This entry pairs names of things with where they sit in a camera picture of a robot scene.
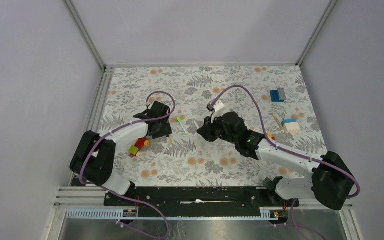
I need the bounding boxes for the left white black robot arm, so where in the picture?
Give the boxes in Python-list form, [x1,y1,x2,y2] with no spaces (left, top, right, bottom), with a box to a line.
[69,101,173,206]

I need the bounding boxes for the white slotted cable duct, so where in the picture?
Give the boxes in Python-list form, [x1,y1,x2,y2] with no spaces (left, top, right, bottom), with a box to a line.
[65,207,280,222]

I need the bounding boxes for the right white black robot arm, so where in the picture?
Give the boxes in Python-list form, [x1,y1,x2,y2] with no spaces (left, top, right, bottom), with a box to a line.
[197,112,356,211]

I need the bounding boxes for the blue white eraser block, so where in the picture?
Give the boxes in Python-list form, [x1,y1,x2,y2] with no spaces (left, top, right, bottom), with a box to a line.
[281,118,300,134]

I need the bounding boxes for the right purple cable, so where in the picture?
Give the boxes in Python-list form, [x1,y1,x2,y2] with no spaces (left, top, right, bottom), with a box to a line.
[210,84,362,240]

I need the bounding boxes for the blue grey toy blocks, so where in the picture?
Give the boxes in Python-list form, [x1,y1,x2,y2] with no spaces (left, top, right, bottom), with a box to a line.
[270,88,286,103]

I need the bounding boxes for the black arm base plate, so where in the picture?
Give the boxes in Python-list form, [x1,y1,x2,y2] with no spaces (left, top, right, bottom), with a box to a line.
[103,186,299,218]

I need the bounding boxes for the white pen green tip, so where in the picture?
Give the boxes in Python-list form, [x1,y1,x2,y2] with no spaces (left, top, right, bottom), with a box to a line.
[179,122,189,135]

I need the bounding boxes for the red yellow green toy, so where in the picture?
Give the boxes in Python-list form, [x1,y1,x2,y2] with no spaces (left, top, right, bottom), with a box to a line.
[128,137,150,158]

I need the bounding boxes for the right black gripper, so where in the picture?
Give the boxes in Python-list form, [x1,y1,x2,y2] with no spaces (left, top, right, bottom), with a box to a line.
[197,113,238,145]

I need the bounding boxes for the floral patterned table mat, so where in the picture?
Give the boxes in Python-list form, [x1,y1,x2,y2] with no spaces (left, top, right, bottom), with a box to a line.
[99,65,327,187]

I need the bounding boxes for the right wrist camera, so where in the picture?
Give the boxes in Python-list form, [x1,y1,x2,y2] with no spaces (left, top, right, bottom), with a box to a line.
[207,100,225,123]

